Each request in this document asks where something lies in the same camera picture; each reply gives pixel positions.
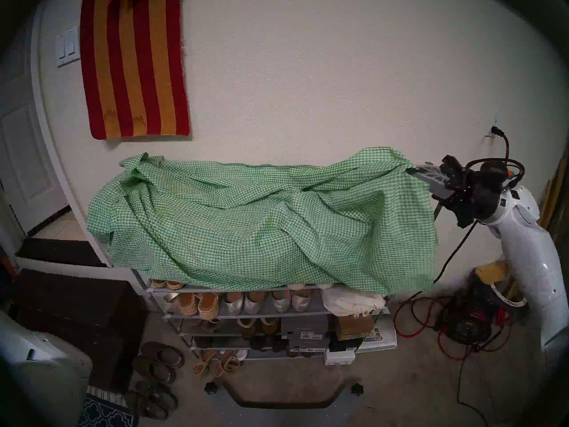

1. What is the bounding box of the small grey Vionic shoebox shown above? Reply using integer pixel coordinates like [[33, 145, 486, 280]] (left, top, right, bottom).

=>
[[281, 315, 329, 340], [288, 338, 330, 353]]

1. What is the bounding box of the tan woven espadrille shoe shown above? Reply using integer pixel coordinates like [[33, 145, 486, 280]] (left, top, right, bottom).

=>
[[197, 294, 220, 321], [177, 293, 199, 318]]

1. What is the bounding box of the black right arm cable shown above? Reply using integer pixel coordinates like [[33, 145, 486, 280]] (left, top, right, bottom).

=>
[[465, 157, 526, 191]]

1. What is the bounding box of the white rimmed bucket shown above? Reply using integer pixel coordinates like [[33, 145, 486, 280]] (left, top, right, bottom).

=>
[[491, 282, 527, 307]]

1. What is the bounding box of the pale wooden slat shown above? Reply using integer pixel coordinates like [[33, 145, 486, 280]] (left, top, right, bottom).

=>
[[540, 157, 569, 226]]

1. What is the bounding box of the white light switch plate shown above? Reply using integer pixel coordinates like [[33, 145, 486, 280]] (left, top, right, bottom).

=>
[[56, 27, 81, 68]]

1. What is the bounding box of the black red jump starter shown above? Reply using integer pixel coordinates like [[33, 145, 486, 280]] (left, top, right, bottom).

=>
[[445, 282, 494, 344]]

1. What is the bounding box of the cream cloth bag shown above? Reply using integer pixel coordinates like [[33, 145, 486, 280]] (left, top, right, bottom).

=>
[[321, 289, 386, 318]]

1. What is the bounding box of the tan strappy sandal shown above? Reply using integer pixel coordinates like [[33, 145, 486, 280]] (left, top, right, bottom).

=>
[[214, 350, 240, 378], [193, 350, 216, 377]]

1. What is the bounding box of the dark brown chest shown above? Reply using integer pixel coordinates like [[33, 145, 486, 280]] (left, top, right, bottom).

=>
[[13, 270, 147, 391]]

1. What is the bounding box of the blue white patterned rug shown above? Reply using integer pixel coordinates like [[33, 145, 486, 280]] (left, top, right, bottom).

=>
[[78, 386, 138, 427]]

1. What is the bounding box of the brown clog slipper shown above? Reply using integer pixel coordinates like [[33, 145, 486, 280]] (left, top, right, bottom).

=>
[[132, 355, 176, 384], [140, 342, 185, 369]]

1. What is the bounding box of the brown cardboard shoebox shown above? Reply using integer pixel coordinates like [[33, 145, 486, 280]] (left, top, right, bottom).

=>
[[336, 315, 375, 341]]

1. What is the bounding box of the grey tube shoe rack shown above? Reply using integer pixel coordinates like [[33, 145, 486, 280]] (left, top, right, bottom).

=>
[[133, 161, 445, 362]]

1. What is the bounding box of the grey robot base platform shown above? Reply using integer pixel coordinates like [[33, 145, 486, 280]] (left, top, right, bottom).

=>
[[204, 379, 365, 427]]

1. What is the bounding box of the black shoebox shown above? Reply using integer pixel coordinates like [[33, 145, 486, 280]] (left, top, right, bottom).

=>
[[328, 338, 364, 352]]

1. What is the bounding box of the black shoe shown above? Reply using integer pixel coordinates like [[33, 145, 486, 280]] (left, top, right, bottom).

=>
[[249, 336, 287, 353]]

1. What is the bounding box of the green white gingham cloth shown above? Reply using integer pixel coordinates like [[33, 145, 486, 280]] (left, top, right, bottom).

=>
[[87, 147, 438, 295]]

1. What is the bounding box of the red yellow striped wall rug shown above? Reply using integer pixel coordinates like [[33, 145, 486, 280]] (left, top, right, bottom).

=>
[[80, 0, 191, 140]]

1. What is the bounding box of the small white box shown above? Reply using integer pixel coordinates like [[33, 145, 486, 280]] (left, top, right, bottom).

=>
[[324, 349, 356, 366]]

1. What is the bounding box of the black doorstep mat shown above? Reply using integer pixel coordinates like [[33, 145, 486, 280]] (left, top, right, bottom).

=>
[[16, 238, 107, 267]]

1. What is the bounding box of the white panel door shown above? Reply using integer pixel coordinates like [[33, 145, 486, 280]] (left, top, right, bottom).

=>
[[0, 52, 72, 235]]

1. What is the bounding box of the red black power cable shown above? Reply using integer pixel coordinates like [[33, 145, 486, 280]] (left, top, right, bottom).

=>
[[393, 127, 512, 360]]

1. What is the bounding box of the olive strap sandal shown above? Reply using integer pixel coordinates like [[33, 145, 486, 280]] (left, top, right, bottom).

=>
[[136, 379, 178, 411], [125, 390, 169, 421]]

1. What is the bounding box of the yellow cardboard piece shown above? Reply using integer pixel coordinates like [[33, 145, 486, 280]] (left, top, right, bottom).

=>
[[476, 262, 509, 285]]

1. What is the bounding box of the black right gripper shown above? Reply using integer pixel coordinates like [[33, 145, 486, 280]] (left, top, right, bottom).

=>
[[405, 155, 509, 229]]

